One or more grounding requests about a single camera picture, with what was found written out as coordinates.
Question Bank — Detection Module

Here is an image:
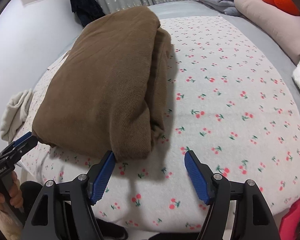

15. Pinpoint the brown jacket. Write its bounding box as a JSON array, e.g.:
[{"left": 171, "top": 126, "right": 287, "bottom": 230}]
[{"left": 32, "top": 7, "right": 172, "bottom": 162}]

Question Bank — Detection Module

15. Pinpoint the left hand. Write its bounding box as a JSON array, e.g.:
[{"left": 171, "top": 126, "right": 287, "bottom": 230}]
[{"left": 0, "top": 171, "right": 24, "bottom": 212}]

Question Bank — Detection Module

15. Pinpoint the beige fleece garment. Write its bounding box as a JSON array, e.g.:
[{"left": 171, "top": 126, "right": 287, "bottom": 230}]
[{"left": 0, "top": 88, "right": 33, "bottom": 143}]

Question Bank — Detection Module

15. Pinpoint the cherry print white blanket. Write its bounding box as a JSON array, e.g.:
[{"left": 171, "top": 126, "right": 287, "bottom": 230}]
[{"left": 13, "top": 15, "right": 300, "bottom": 231}]

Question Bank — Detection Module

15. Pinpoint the red garment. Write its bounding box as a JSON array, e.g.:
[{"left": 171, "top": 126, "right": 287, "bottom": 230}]
[{"left": 279, "top": 198, "right": 300, "bottom": 239}]

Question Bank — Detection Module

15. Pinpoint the grey bed sheet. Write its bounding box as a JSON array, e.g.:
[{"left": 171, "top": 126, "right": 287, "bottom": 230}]
[{"left": 149, "top": 1, "right": 300, "bottom": 113}]

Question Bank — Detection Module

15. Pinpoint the black hanging garment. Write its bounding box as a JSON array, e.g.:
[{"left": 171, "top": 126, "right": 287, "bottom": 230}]
[{"left": 70, "top": 0, "right": 106, "bottom": 28}]

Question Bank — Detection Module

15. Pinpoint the long pink pillow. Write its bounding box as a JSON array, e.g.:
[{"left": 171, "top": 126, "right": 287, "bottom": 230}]
[{"left": 234, "top": 0, "right": 300, "bottom": 64}]

